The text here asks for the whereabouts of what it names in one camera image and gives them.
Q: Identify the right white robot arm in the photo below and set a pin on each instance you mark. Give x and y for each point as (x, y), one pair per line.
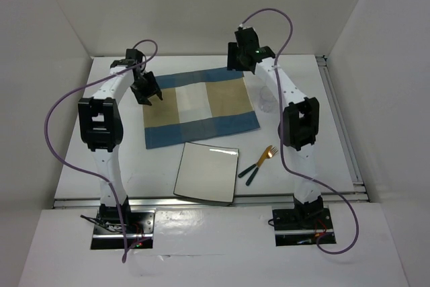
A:
(299, 120)

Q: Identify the square white black-rimmed plate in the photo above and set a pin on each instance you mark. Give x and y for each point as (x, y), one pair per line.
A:
(207, 173)

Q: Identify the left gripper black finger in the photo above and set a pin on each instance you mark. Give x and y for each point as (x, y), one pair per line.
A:
(142, 100)
(157, 91)

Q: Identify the clear drinking glass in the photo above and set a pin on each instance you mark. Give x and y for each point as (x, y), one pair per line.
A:
(267, 101)

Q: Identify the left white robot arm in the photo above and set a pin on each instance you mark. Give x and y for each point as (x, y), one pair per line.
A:
(101, 128)

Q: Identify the aluminium rail frame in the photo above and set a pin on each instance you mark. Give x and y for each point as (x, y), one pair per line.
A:
(149, 175)

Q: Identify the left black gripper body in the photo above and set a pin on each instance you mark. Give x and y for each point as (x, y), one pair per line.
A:
(143, 87)

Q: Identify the gold fork green handle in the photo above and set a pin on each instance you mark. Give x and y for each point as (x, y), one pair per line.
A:
(255, 170)

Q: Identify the blue beige white placemat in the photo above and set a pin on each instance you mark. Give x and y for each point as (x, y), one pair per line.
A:
(198, 105)

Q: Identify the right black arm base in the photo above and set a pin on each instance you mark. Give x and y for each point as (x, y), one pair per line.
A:
(291, 231)

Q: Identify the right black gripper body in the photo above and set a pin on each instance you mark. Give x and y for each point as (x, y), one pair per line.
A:
(239, 62)

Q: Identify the gold knife green handle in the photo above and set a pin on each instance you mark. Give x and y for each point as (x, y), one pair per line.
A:
(265, 154)

